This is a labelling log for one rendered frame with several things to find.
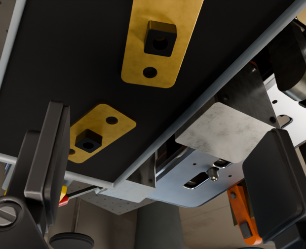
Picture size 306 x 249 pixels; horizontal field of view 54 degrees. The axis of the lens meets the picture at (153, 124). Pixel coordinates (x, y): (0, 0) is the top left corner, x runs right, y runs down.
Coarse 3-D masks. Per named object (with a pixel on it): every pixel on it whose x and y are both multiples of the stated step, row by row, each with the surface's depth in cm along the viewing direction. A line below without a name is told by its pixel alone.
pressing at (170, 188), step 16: (272, 80) 42; (272, 96) 45; (288, 112) 48; (304, 112) 48; (288, 128) 51; (304, 128) 52; (176, 160) 58; (192, 160) 58; (208, 160) 58; (160, 176) 62; (176, 176) 63; (192, 176) 63; (224, 176) 63; (240, 176) 64; (160, 192) 68; (176, 192) 68; (192, 192) 69; (208, 192) 69
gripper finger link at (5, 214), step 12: (0, 204) 9; (12, 204) 9; (24, 204) 9; (0, 216) 9; (12, 216) 9; (24, 216) 9; (0, 228) 8; (12, 228) 8; (24, 228) 8; (36, 228) 8; (0, 240) 8; (12, 240) 8; (24, 240) 8; (36, 240) 8
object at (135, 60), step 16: (144, 0) 16; (160, 0) 16; (176, 0) 16; (192, 0) 16; (144, 16) 17; (160, 16) 17; (176, 16) 17; (192, 16) 17; (128, 32) 18; (144, 32) 18; (160, 32) 17; (176, 32) 17; (128, 48) 19; (144, 48) 18; (160, 48) 18; (176, 48) 19; (128, 64) 20; (144, 64) 20; (160, 64) 20; (176, 64) 20; (128, 80) 21; (144, 80) 21; (160, 80) 21
